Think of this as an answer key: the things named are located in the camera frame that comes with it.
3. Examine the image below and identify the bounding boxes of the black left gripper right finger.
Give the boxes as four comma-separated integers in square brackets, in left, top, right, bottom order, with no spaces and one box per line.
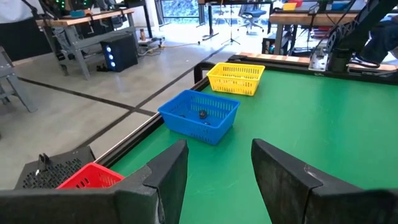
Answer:
[251,138,364,224]

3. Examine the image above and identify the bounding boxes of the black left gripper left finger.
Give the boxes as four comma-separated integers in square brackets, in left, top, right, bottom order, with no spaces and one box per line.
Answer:
[113,139,190,224]

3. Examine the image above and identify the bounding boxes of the blue plastic basket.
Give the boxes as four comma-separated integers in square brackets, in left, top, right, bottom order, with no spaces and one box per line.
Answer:
[157,89,241,146]

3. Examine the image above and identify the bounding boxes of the green table mat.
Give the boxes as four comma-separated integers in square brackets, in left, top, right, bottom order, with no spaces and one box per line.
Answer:
[110,70,398,224]

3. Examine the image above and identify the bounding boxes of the red plastic basket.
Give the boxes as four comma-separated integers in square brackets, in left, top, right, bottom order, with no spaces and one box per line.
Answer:
[55,162,126,190]

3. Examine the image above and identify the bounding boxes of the yellow plastic basket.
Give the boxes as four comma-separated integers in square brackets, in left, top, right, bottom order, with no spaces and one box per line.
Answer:
[206,62,266,97]

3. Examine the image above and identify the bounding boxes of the black perforated computer tower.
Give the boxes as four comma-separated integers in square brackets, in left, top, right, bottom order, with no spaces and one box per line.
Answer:
[14,146,96,190]

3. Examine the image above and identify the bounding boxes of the small black clamp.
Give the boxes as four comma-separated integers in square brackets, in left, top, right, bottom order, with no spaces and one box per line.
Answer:
[34,152,52,177]

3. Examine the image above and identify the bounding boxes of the black computer blue lights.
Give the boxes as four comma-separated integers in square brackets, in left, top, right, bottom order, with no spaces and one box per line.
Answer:
[99,32,139,73]

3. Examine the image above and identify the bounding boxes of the grey power strip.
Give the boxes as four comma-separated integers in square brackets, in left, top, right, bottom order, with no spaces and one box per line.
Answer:
[137,35,167,57]

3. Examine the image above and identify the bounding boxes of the black tripod stand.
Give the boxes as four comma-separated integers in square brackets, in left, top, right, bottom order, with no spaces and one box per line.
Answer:
[220,4,241,46]

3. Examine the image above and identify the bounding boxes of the wooden slab workbench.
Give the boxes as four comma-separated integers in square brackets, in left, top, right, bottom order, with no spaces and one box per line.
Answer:
[267,11,360,56]

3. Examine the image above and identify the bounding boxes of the black standing desk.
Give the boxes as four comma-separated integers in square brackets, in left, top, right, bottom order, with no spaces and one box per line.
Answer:
[197,0,274,42]

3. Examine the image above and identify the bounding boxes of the blue office chair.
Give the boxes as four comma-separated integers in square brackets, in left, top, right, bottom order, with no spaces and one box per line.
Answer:
[238,4,269,34]

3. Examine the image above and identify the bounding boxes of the window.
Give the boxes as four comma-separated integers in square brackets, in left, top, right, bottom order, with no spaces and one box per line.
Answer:
[160,0,200,23]

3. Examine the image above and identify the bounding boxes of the person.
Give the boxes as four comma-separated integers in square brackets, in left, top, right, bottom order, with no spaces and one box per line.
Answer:
[360,15,398,65]

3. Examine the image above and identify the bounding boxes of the small blue bin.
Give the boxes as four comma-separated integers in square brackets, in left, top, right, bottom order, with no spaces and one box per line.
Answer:
[330,1,349,11]

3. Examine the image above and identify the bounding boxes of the grey workbench wooden surface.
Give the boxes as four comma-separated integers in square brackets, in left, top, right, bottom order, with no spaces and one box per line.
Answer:
[34,7,139,81]

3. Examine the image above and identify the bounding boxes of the grey metal bench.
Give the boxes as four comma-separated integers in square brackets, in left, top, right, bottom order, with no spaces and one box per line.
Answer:
[0,45,39,114]

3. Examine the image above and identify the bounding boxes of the black table border rail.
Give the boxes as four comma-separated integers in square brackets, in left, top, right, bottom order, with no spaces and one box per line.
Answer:
[93,54,398,169]

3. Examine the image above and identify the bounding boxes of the black bent tube handle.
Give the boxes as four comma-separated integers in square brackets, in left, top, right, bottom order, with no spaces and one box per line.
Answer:
[193,61,218,85]

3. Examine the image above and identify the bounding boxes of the silver mounting bracket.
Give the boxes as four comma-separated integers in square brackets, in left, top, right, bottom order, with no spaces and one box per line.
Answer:
[308,46,330,73]

